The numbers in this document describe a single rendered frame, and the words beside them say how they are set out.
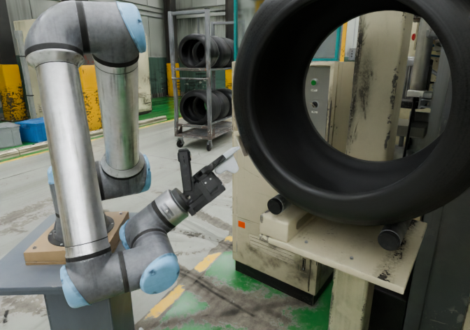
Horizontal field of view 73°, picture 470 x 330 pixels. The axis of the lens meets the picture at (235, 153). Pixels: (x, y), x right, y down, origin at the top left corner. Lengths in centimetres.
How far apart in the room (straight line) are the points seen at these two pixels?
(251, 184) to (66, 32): 124
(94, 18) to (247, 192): 126
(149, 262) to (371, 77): 81
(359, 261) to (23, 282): 100
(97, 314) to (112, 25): 103
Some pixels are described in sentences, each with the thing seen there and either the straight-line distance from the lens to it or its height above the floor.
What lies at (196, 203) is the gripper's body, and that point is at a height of 92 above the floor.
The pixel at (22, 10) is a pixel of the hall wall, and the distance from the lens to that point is 943.
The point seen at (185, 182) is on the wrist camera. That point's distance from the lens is 83.
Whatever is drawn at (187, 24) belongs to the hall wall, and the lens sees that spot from 1243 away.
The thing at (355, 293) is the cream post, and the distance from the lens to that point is 135.
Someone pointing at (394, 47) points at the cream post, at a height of 131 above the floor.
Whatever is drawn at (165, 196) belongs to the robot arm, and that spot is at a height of 94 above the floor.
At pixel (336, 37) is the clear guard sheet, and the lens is 149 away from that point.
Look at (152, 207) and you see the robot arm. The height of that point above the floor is 92.
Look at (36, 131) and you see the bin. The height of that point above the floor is 19.
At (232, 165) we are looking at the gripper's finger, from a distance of 83.
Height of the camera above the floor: 127
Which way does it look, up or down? 16 degrees down
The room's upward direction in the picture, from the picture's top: straight up
